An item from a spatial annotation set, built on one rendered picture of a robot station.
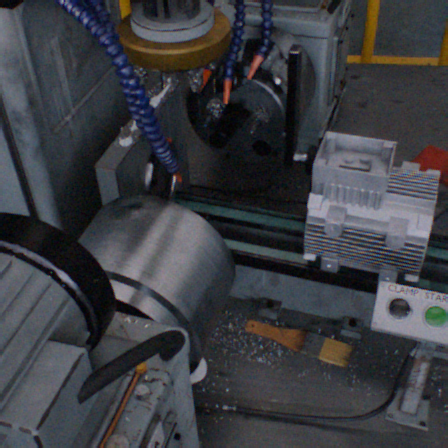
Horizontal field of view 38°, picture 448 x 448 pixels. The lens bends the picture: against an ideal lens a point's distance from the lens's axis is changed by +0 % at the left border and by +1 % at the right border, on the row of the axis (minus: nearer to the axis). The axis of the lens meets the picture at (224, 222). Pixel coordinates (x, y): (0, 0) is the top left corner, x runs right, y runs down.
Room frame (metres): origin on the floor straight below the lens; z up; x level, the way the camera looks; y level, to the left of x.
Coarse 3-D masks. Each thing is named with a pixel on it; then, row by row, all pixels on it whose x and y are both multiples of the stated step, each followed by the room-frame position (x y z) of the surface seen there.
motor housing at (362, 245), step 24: (408, 192) 0.80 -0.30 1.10; (432, 192) 0.79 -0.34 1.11; (312, 216) 0.81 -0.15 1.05; (360, 216) 0.79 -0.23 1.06; (384, 216) 0.78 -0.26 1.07; (408, 216) 0.77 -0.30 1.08; (312, 240) 0.79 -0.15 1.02; (336, 240) 0.78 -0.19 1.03; (360, 240) 0.76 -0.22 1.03; (384, 240) 0.75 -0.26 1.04; (408, 240) 0.74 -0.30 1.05; (360, 264) 0.76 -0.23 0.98; (384, 264) 0.74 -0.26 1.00; (408, 264) 0.73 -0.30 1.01
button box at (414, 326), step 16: (384, 288) 0.62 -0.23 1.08; (400, 288) 0.61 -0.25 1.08; (416, 288) 0.61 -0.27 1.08; (384, 304) 0.60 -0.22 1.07; (416, 304) 0.59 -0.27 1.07; (432, 304) 0.59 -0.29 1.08; (384, 320) 0.58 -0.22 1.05; (400, 320) 0.57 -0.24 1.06; (416, 320) 0.57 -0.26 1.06; (400, 336) 0.58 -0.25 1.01; (416, 336) 0.55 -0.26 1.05; (432, 336) 0.55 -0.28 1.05
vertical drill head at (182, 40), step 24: (144, 0) 0.94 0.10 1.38; (168, 0) 0.92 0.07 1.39; (192, 0) 0.93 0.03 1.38; (120, 24) 0.97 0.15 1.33; (144, 24) 0.92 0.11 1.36; (168, 24) 0.91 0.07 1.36; (192, 24) 0.91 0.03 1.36; (216, 24) 0.95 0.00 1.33; (144, 48) 0.89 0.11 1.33; (168, 48) 0.88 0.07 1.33; (192, 48) 0.88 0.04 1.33; (216, 48) 0.90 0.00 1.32; (144, 72) 0.93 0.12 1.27; (168, 72) 0.88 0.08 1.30; (192, 72) 0.90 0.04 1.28
